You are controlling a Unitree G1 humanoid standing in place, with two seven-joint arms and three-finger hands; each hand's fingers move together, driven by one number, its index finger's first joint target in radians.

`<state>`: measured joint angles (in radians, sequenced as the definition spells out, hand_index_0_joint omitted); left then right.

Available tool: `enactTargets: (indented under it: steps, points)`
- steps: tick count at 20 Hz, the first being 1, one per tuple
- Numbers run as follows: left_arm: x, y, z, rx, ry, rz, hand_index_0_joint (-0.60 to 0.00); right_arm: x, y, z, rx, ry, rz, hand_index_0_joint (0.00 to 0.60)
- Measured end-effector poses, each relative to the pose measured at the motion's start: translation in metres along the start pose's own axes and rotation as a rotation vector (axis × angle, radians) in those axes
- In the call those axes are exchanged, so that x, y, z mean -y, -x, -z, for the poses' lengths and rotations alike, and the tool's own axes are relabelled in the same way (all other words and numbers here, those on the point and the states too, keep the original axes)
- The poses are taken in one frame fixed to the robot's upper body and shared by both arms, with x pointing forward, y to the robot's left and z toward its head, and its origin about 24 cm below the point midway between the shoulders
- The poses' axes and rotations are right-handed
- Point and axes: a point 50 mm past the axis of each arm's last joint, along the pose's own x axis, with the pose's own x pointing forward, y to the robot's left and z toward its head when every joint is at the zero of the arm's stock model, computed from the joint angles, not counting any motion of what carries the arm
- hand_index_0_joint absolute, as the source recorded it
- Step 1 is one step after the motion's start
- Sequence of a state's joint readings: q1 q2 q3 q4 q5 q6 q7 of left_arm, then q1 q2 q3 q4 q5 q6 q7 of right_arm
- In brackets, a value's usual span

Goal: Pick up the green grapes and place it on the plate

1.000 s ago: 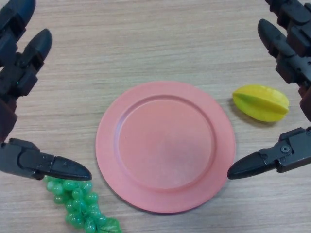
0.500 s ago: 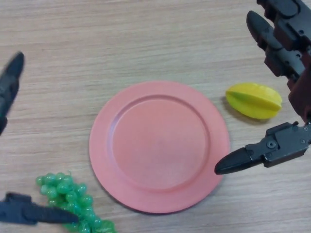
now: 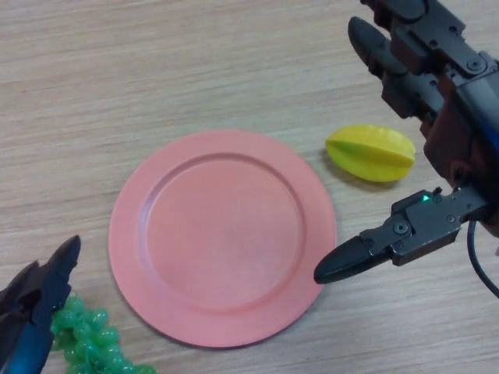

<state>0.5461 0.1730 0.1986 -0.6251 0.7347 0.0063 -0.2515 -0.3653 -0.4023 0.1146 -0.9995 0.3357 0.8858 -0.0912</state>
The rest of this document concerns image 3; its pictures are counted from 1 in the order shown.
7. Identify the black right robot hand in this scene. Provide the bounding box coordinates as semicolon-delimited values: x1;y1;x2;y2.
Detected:
313;0;499;284

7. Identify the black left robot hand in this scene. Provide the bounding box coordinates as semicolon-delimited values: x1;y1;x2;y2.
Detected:
0;234;82;374

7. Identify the green grape bunch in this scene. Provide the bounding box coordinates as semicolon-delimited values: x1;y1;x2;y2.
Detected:
50;295;157;374

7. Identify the pink round plate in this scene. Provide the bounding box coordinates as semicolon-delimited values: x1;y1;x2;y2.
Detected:
108;129;337;349

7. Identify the yellow starfruit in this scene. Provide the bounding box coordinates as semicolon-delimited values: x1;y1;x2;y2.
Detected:
325;123;416;184

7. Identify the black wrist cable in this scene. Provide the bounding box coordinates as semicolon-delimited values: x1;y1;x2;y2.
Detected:
467;220;499;299

